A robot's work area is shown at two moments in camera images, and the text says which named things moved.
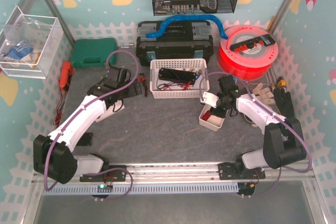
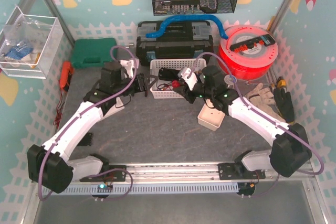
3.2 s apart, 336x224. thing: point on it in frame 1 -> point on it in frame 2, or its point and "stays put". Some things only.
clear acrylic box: x=29 y=44 stays put
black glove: x=285 y=101 stays put
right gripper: x=217 y=111 -> x=187 y=94
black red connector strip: x=266 y=40 stays put
